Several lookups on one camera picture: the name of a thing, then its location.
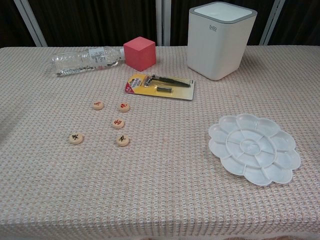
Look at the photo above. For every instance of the wooden chess piece red character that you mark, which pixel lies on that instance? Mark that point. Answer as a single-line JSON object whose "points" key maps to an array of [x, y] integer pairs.
{"points": [[124, 107], [98, 105], [117, 123]]}

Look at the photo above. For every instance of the wooden chess piece black character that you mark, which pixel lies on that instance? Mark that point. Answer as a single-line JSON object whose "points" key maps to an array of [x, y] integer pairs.
{"points": [[122, 140], [76, 138]]}

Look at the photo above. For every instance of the razor in yellow blister pack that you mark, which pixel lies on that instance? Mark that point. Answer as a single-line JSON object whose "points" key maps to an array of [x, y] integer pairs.
{"points": [[180, 93]]}

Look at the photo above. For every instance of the pink woven tablecloth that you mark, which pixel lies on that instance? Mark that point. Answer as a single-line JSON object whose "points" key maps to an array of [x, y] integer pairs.
{"points": [[160, 187]]}

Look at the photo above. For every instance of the red foam cube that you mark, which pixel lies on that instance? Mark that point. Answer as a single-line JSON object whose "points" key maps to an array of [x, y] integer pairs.
{"points": [[140, 55]]}

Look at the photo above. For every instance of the white bin with grey rim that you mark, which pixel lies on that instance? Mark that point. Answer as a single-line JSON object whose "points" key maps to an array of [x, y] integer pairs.
{"points": [[215, 50]]}

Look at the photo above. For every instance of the white flower-shaped paint palette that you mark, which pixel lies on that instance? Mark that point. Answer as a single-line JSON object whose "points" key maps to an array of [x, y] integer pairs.
{"points": [[250, 147]]}

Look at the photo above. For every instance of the clear plastic water bottle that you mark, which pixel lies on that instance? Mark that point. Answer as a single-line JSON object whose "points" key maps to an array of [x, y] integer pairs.
{"points": [[82, 61]]}

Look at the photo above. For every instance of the white metal frame post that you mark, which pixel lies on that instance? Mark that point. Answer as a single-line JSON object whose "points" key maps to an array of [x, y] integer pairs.
{"points": [[272, 22], [30, 22], [163, 22]]}

